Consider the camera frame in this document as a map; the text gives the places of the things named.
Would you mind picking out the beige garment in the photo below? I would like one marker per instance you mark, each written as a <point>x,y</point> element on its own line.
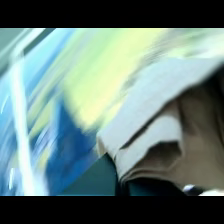
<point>160,110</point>

